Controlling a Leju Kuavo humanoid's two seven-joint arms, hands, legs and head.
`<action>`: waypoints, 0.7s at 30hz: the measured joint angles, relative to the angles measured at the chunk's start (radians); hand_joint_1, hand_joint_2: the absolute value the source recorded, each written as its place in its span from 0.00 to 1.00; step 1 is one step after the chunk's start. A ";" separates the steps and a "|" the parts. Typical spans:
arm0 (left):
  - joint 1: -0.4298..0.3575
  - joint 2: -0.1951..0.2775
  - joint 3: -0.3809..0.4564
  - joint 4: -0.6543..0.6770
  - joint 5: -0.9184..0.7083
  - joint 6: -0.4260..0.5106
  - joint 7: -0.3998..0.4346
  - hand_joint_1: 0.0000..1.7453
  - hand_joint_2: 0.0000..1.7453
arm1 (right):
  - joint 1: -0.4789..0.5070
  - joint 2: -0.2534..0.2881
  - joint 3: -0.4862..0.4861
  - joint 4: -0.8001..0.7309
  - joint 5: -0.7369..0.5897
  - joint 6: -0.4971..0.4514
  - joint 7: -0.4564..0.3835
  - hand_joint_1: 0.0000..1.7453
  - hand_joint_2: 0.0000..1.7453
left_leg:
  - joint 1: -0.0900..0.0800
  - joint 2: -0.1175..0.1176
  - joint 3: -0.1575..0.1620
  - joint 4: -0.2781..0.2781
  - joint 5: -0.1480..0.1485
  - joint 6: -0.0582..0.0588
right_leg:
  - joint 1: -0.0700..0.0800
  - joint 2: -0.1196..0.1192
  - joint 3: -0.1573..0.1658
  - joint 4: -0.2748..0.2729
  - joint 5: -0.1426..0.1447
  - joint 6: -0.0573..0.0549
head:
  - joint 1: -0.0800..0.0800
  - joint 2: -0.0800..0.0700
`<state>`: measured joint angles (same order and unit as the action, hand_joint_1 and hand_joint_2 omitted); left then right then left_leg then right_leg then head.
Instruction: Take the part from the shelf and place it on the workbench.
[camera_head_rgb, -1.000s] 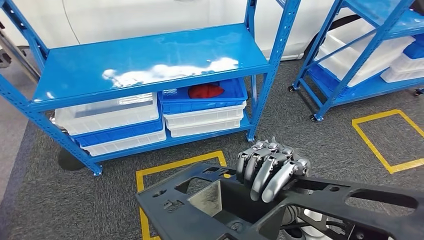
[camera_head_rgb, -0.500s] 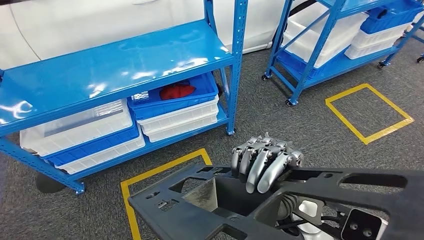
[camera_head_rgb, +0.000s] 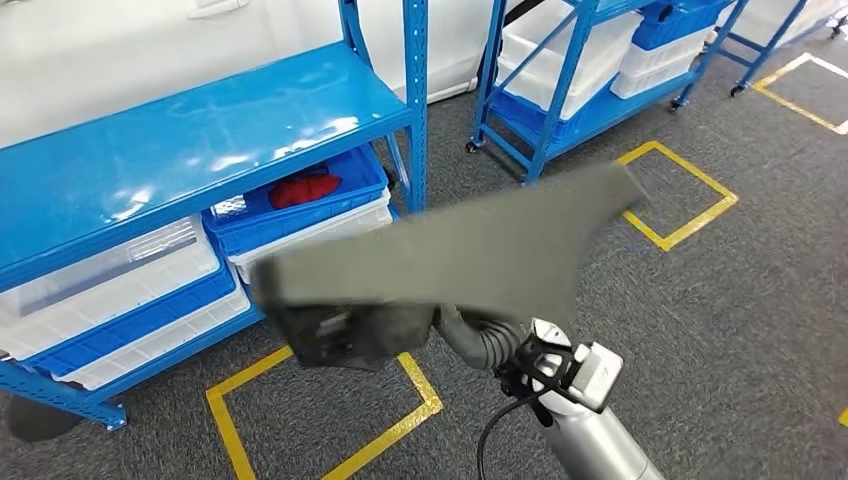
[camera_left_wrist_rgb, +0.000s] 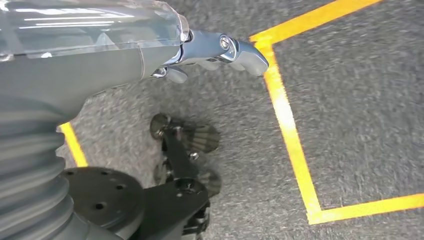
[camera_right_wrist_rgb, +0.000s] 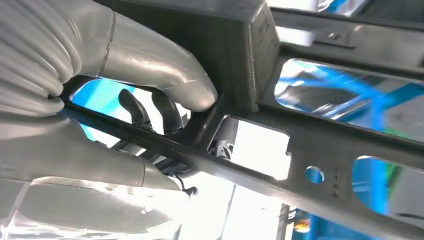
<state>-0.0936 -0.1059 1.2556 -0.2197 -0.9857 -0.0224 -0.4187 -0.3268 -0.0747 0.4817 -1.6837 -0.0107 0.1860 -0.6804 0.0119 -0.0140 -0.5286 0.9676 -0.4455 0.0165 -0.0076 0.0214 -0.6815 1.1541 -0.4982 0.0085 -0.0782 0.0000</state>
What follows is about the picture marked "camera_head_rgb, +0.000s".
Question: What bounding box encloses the large white plastic bin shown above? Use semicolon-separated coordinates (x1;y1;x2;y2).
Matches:
496;6;644;122

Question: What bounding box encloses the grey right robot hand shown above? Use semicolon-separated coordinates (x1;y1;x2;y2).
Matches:
324;305;440;364

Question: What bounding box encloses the black plastic panel part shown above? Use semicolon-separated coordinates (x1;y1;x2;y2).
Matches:
254;162;651;372

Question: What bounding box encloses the translucent white plastic tray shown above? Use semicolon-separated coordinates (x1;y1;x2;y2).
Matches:
0;213;221;362

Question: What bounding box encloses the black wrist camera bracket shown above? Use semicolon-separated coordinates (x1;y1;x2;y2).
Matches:
496;331;591;425

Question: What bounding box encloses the red item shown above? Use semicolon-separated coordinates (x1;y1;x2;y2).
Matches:
268;165;344;211

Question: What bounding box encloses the blue plastic bin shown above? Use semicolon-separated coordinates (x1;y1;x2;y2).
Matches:
632;0;730;53

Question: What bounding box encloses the white car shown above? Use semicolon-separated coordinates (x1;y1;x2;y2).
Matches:
0;0;525;150

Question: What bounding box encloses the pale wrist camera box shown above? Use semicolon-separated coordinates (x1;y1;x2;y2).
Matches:
569;341;625;413

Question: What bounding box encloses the blue metal shelf rack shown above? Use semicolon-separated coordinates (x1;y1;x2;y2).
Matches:
705;0;848;99
465;0;753;185
0;0;431;432

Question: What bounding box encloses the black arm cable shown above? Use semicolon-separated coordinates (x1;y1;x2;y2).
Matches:
475;390;551;480

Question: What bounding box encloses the white car door handle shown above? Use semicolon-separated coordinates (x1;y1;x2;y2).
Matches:
186;0;251;20

